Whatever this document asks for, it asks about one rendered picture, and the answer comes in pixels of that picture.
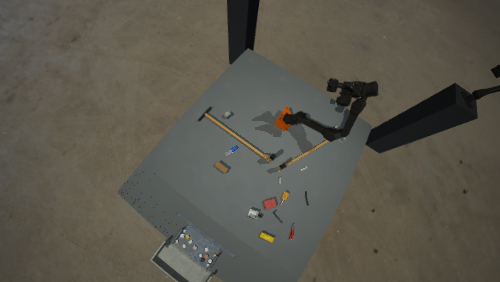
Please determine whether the yellow rectangular block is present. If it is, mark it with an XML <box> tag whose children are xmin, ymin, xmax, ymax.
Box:
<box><xmin>259</xmin><ymin>232</ymin><xmax>274</xmax><ymax>242</ymax></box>

